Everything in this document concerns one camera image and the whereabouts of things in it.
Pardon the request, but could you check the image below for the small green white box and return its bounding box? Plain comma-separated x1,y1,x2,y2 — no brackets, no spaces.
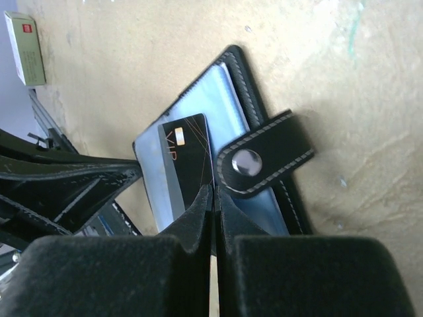
4,11,46,87

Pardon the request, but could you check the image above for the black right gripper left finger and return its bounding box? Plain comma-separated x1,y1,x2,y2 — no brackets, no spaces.
1,186,212,316

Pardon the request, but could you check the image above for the black VIP card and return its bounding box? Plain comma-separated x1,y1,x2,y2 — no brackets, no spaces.
158,114,214,219

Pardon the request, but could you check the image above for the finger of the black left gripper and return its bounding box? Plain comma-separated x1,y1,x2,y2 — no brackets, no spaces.
1,131,142,250

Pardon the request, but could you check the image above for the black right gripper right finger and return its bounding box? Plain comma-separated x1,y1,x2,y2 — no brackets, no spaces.
215,189,415,316

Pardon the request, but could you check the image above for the black leather card holder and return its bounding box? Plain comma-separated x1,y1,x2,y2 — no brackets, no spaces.
133,45,314,235

